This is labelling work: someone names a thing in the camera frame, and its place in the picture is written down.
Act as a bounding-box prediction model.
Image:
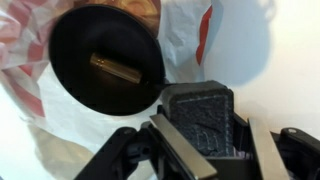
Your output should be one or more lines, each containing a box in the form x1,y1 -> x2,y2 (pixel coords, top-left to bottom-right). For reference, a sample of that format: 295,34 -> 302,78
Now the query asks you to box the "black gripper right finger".
248,118 -> 320,180

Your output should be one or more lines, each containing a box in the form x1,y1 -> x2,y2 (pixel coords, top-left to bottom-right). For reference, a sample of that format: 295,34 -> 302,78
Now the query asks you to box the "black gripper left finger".
73,113 -> 218,180

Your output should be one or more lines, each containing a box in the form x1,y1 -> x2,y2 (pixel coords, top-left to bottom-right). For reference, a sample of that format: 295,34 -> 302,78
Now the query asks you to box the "black felt sponge block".
160,79 -> 236,158

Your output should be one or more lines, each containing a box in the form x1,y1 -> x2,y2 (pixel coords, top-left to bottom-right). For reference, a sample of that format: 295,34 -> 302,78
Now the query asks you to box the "brass metal cylinder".
89,52 -> 144,85

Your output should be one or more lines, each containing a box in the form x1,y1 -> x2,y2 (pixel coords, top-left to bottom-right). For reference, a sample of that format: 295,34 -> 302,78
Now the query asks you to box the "small black pan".
48,3 -> 174,117

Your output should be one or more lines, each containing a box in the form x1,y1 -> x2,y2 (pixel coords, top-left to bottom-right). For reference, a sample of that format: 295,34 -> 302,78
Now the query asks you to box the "white red plastic bag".
0,0 -> 224,180

